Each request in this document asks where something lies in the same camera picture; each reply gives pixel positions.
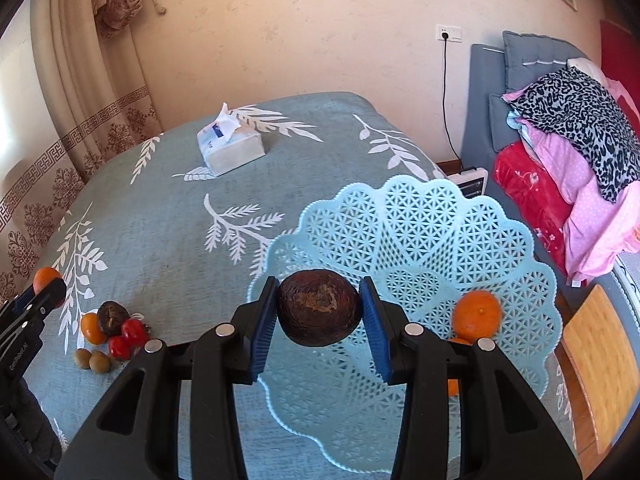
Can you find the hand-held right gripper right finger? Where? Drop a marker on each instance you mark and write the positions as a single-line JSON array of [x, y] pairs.
[[375, 330]]

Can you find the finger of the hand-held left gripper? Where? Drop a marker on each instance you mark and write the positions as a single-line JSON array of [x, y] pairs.
[[42, 300]]

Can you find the red tomato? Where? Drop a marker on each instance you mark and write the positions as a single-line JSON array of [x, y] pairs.
[[119, 347], [132, 331]]

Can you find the light blue plastic basket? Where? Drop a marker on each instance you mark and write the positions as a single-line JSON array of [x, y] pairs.
[[425, 240]]

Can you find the red floral blanket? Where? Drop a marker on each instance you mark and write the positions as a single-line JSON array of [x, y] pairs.
[[530, 185]]

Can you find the beige patterned curtain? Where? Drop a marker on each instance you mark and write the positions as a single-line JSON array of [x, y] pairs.
[[75, 85]]

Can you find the white pillow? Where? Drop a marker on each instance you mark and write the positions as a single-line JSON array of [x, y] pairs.
[[587, 70]]

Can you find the white tissue pack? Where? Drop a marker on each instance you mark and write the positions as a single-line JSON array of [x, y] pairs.
[[235, 152]]

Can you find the teal leaf-print tablecloth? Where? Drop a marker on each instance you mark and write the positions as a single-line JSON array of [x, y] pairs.
[[165, 240]]

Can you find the orange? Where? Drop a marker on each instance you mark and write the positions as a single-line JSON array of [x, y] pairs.
[[477, 315], [91, 329], [452, 388], [45, 277]]

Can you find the red wall panel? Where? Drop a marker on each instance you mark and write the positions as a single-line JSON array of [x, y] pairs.
[[620, 55]]

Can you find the leopard print blanket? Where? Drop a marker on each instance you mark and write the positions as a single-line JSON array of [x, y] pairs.
[[585, 120]]

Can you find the grey-blue bed headboard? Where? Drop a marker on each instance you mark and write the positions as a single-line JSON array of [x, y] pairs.
[[480, 110]]

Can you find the knotted curtain tieback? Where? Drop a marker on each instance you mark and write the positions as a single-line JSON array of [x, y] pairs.
[[117, 5]]

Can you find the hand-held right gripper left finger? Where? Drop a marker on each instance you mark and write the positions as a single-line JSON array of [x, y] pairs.
[[262, 340]]

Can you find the wooden chair seat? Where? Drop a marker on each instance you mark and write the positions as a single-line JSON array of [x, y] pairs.
[[600, 350]]

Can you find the large grey cushion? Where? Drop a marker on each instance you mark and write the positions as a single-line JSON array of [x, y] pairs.
[[535, 50]]

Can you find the white electric heater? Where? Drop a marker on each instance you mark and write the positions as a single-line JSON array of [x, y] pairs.
[[470, 182]]

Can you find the small brown round fruit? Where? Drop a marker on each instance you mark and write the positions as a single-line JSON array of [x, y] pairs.
[[99, 361], [82, 359]]

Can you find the dark brown avocado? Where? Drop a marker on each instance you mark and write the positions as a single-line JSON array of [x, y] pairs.
[[112, 315], [320, 310]]

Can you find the pink blanket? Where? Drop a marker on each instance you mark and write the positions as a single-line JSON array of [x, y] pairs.
[[595, 220]]

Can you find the white wall socket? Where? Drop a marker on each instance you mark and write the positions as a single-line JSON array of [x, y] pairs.
[[449, 33]]

